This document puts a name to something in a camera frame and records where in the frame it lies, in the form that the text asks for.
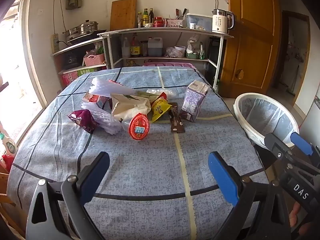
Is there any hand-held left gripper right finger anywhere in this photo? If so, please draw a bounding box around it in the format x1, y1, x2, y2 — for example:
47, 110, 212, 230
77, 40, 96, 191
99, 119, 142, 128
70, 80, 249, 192
208, 151, 292, 240

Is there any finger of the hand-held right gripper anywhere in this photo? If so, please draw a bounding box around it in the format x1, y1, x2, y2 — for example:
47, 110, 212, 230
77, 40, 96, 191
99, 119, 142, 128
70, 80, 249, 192
264, 132, 320, 178
290, 132, 320, 168

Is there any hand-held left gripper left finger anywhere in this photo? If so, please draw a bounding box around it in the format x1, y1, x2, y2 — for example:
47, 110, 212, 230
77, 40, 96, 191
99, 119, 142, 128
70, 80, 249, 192
25, 151, 110, 240

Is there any white round bin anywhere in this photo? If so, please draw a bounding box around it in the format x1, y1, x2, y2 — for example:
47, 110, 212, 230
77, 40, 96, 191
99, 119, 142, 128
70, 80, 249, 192
233, 92, 300, 153

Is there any white foam net sleeve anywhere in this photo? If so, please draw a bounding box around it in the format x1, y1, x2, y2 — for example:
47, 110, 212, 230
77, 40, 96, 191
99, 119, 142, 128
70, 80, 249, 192
93, 104, 123, 136

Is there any purple snack bag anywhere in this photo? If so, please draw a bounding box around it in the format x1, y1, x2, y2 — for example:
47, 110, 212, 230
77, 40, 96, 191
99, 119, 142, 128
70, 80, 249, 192
68, 109, 100, 134

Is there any brown chocolate wrapper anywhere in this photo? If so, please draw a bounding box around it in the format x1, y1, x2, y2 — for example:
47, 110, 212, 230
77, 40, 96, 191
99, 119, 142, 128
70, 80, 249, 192
169, 102, 185, 133

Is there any red lid jelly cup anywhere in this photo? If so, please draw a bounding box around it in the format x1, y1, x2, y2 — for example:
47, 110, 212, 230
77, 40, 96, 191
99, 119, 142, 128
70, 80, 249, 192
122, 112, 150, 140

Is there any cream packet with green print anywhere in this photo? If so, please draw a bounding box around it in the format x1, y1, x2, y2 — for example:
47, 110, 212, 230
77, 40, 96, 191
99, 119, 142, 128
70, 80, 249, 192
111, 93, 152, 123

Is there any purple and white drink carton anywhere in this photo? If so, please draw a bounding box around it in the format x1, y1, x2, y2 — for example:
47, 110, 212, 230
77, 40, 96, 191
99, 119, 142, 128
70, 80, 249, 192
180, 79, 210, 123

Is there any red and white carton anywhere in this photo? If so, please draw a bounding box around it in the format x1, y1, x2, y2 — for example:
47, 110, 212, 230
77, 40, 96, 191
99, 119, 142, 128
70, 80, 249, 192
82, 91, 113, 110

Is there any yellow snack wrapper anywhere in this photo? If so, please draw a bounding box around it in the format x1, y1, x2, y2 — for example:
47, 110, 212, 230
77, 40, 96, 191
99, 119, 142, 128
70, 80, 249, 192
150, 92, 173, 123

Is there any person's right hand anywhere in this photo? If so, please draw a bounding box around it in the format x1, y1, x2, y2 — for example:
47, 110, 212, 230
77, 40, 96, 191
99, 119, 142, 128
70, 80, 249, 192
289, 202, 314, 232

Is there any clear plastic bin liner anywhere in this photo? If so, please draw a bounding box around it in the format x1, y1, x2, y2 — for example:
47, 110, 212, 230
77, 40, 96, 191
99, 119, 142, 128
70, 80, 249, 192
236, 96, 298, 143

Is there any white and green detergent bottle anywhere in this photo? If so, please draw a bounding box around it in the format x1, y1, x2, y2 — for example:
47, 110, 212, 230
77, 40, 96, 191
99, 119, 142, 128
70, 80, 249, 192
0, 132, 18, 156

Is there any red and green cardboard box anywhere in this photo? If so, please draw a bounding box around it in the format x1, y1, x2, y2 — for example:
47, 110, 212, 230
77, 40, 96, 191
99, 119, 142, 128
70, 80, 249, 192
62, 67, 98, 85

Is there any wooden door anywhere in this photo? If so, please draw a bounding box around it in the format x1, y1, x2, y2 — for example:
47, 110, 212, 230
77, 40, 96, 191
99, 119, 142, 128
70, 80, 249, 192
220, 0, 282, 99

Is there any black board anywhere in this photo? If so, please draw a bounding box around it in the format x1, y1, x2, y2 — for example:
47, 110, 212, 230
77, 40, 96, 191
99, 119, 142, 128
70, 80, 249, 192
209, 37, 223, 79

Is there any pink plastic basket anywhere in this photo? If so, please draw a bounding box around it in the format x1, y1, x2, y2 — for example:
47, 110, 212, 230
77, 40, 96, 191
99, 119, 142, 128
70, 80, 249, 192
83, 52, 105, 67

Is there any pink lid storage box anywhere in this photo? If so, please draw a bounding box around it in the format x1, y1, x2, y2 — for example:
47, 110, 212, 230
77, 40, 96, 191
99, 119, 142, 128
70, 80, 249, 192
142, 61, 198, 71

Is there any black appliance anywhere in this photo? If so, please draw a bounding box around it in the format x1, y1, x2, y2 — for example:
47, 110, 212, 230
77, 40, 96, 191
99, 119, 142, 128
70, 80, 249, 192
62, 54, 83, 68

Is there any low white shelf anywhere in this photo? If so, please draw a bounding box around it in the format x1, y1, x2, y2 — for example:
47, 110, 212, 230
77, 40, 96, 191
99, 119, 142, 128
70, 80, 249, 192
51, 37, 108, 90

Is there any white plastic bag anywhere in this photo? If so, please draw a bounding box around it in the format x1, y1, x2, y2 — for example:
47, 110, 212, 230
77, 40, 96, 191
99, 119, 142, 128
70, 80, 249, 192
186, 38, 202, 54

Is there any white plastic tub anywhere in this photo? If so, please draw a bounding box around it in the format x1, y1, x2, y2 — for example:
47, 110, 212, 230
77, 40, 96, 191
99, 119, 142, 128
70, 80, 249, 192
174, 46, 187, 58

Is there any white metal shelf rack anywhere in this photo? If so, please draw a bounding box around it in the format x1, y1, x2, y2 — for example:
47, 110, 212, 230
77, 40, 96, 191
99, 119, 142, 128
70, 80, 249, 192
97, 27, 234, 85

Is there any knotted clear plastic bag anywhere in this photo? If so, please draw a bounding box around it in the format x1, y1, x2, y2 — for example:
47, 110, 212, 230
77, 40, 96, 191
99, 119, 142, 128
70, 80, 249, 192
164, 47, 179, 58

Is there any white electric kettle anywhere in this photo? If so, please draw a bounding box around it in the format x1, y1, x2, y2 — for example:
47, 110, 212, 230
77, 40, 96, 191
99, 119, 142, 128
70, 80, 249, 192
212, 9, 235, 34

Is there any window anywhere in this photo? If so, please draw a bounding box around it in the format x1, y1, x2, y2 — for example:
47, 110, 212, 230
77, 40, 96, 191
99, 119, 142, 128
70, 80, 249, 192
0, 0, 48, 140

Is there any clear plastic bottle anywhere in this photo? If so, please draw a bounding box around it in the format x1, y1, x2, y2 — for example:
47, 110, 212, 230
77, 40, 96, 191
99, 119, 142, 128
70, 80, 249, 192
122, 37, 131, 58

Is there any soy sauce bottle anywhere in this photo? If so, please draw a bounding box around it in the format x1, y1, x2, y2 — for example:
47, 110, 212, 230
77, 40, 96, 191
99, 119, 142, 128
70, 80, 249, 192
130, 34, 140, 57

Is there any black induction cooker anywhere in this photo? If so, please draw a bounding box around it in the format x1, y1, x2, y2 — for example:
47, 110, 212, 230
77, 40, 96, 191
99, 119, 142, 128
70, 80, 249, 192
66, 31, 100, 43

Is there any translucent jerry can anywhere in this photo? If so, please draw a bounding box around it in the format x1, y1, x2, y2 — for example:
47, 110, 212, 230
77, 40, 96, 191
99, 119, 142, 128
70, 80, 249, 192
147, 37, 163, 57

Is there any clear plastic storage box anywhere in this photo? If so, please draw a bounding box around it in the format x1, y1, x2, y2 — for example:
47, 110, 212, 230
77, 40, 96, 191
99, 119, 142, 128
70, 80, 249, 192
185, 13, 213, 31

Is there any stainless steel steamer pot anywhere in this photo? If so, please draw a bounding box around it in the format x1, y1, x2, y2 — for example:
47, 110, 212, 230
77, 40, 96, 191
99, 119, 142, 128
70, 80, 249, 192
62, 19, 100, 37

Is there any wooden cutting board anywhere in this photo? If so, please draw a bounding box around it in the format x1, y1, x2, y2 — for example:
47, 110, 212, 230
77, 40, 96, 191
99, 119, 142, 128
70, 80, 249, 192
110, 0, 138, 31

